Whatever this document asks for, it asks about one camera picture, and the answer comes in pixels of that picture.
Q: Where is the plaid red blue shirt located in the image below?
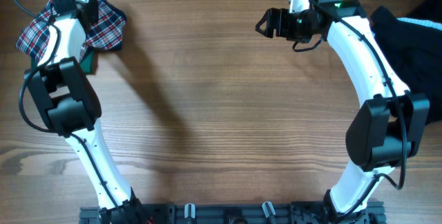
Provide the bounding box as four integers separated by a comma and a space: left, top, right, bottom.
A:
15, 0, 127, 63

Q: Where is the black garment pile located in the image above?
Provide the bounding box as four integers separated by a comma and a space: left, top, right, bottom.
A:
371, 0, 441, 124

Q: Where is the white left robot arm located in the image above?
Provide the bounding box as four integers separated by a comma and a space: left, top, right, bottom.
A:
16, 0, 146, 223

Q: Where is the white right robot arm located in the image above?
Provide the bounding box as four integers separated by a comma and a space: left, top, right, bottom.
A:
256, 0, 430, 221

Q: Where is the folded green cloth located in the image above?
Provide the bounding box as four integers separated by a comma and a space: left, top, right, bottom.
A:
28, 47, 95, 75

